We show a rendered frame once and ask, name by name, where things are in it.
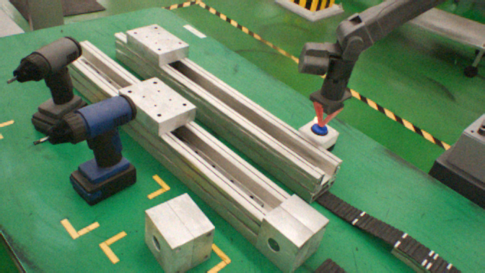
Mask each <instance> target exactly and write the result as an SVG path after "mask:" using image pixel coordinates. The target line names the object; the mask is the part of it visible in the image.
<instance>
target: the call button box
mask: <svg viewBox="0 0 485 273"><path fill-rule="evenodd" d="M313 124H316V122H314V121H311V122H310V123H308V124H306V125H305V126H303V127H302V128H300V129H299V130H298V132H299V133H300V134H301V135H303V136H304V137H306V138H308V139H309V140H311V141H312V142H314V143H316V144H317V145H318V146H320V147H322V148H323V149H324V150H326V151H327V152H331V151H332V150H333V149H334V147H335V143H336V141H337V139H338V136H339V133H338V132H337V131H336V130H334V129H332V128H331V127H330V126H326V125H325V126H326V127H327V129H328V130H327V132H326V133H325V134H317V133H315V132H314V131H313V129H312V127H313Z"/></svg>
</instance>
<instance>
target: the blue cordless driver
mask: <svg viewBox="0 0 485 273"><path fill-rule="evenodd" d="M135 117H136V106H135V104H134V102H133V100H132V99H131V98H130V97H129V96H128V95H126V94H121V95H115V96H112V97H109V98H107V99H105V100H101V101H99V102H97V103H93V104H91V105H88V106H85V107H83V108H79V109H76V110H75V111H74V112H73V113H72V112H71V113H67V114H66V115H63V116H61V118H60V121H59V122H57V123H56V124H54V125H53V126H52V127H50V128H49V129H47V131H46V136H47V137H46V138H44V139H40V140H37V141H36V142H33V144H34V145H38V144H41V143H43V142H47V141H49V142H50V143H51V144H52V145H56V144H65V143H71V144H73V145H75V144H78V143H80V142H83V141H85V140H86V141H87V145H88V147H89V148H90V149H91V150H93V152H94V156H95V158H94V159H91V160H89V161H87V162H84V163H82V164H80V165H78V170H75V171H74V172H72V173H71V175H70V176H69V180H70V183H71V184H72V187H73V189H74V190H75V191H76V192H77V193H78V195H80V196H81V197H82V198H83V200H85V201H86V203H88V204H89V205H90V206H93V205H95V204H97V203H99V202H101V201H102V200H104V199H106V198H108V197H110V196H112V195H114V194H116V193H118V192H119V191H121V190H123V189H125V188H127V187H129V186H130V185H132V184H134V183H135V182H136V169H135V167H134V166H133V165H132V164H131V163H130V162H129V161H128V160H127V159H126V158H124V157H123V156H122V154H121V151H122V149H123V147H122V144H121V138H120V135H119V132H118V127H120V126H123V125H125V124H128V122H129V121H131V120H134V119H135Z"/></svg>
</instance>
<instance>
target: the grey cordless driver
mask: <svg viewBox="0 0 485 273"><path fill-rule="evenodd" d="M81 56H82V48H81V46H80V44H79V43H78V41H77V40H76V39H75V38H73V37H71V36H69V35H67V36H65V37H62V38H59V39H58V40H55V41H53V42H51V43H49V44H47V45H45V46H43V47H42V48H39V49H37V50H36V51H33V52H32V53H31V54H29V55H27V56H25V57H24V58H22V59H21V61H20V63H21V64H20V65H19V66H18V68H17V69H15V70H14V71H13V78H11V79H10V80H8V81H6V83H7V84H10V83H11V82H13V81H16V80H17V81H18V82H20V83H23V82H29V81H35V82H39V81H40V80H42V79H44V82H45V84H46V86H47V87H49V88H50V91H51V94H52V98H51V99H49V100H47V101H46V102H44V103H42V104H40V105H39V106H38V111H37V112H35V113H34V114H33V115H32V118H31V121H32V124H33V125H34V127H35V130H37V131H38V132H40V133H43V134H46V131H47V129H49V128H50V127H52V126H53V125H54V124H56V123H57V122H59V121H60V118H61V116H63V115H66V114H67V113H71V112H72V113H73V112H74V111H75V110H76V109H79V108H83V107H85V106H88V103H87V101H85V100H82V98H81V97H80V96H78V95H75V94H74V93H73V91H72V90H73V84H72V81H71V76H70V73H69V69H68V67H66V66H68V65H69V64H71V63H73V62H75V61H76V60H77V59H78V58H80V57H81Z"/></svg>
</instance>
